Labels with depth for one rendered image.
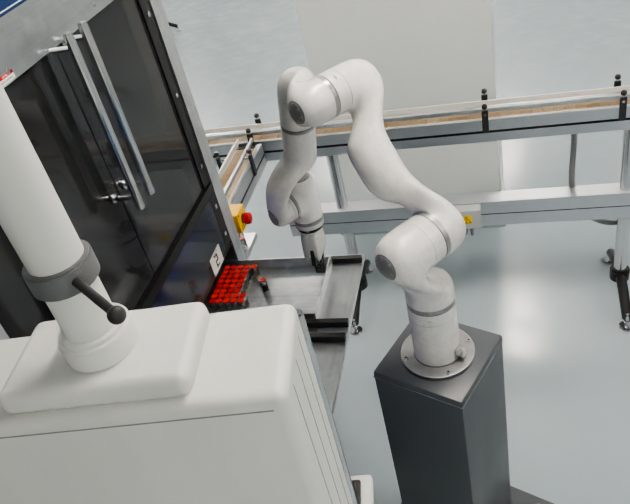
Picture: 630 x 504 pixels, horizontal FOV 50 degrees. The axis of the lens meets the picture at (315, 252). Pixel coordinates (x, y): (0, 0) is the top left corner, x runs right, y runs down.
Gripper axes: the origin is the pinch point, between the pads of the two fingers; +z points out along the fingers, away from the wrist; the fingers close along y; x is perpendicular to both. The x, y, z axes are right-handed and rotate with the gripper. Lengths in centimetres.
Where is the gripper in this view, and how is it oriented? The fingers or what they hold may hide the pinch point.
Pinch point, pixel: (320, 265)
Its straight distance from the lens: 204.9
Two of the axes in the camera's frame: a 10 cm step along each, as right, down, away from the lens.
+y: -1.9, 6.2, -7.6
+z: 1.9, 7.8, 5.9
